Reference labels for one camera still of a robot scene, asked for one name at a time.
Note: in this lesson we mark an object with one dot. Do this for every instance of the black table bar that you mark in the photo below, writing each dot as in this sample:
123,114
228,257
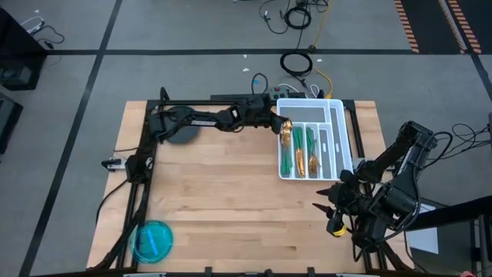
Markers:
446,215

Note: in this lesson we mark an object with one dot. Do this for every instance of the white paper sheet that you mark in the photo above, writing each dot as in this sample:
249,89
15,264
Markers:
426,238

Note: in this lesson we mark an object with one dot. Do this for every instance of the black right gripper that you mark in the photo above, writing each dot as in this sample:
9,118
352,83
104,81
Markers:
350,200

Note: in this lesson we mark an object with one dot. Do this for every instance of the grey clamp bracket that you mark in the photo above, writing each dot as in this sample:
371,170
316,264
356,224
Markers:
113,164

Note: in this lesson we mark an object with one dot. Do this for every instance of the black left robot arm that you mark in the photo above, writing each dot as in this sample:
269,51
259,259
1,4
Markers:
200,121

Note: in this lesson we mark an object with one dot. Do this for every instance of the blue transparent round plate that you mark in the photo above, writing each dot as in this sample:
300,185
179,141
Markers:
150,242

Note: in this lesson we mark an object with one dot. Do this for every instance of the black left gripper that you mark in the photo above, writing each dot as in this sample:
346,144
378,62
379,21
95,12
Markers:
259,113

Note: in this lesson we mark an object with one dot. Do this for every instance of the black round plate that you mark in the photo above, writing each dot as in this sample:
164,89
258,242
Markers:
184,136

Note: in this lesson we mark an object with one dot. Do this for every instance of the black desk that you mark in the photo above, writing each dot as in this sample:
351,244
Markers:
19,46

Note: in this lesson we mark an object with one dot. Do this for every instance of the grey power strip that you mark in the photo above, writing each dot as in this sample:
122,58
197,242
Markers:
278,93

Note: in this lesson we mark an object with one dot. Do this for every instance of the black mat orange striped edges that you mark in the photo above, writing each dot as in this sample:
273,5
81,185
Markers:
430,23

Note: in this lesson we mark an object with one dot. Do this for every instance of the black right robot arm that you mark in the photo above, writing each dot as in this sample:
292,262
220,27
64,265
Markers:
399,165

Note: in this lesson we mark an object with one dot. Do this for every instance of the white cutlery tray grey pads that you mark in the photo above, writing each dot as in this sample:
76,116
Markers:
309,114

